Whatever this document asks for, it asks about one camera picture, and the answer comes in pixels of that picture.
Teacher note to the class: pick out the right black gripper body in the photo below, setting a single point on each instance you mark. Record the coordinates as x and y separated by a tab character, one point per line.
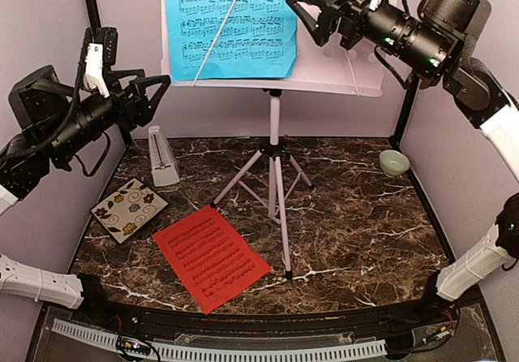
354	6

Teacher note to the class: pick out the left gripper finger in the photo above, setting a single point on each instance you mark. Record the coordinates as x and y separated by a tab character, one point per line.
145	105
114	76

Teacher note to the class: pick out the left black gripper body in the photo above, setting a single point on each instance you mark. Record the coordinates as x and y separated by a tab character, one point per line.
126	115

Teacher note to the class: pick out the white music stand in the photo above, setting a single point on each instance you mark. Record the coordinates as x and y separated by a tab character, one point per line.
326	70

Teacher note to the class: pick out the blue sheet music page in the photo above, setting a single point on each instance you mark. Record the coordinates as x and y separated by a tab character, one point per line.
230	39

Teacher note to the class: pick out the white metronome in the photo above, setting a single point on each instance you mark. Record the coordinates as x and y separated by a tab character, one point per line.
164	166

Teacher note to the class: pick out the red sheet music page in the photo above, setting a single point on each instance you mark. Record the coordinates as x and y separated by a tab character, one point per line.
211	259

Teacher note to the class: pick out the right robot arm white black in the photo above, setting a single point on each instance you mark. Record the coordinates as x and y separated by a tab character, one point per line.
437	44

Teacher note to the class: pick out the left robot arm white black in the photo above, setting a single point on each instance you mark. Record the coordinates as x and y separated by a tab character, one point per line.
56	124

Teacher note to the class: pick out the floral square plate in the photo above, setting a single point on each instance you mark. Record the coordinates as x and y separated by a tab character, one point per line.
125	211

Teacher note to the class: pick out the pale green bowl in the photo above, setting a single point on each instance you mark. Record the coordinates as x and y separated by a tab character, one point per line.
393	163

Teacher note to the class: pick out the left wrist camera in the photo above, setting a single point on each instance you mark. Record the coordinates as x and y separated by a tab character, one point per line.
101	52

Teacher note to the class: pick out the right black frame post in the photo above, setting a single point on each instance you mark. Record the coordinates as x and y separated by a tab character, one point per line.
406	108

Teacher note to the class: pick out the grey cable duct strip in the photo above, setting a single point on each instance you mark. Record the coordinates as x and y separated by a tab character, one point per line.
211	348

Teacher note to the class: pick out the black front rail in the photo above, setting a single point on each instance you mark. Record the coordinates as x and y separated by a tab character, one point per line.
392	320

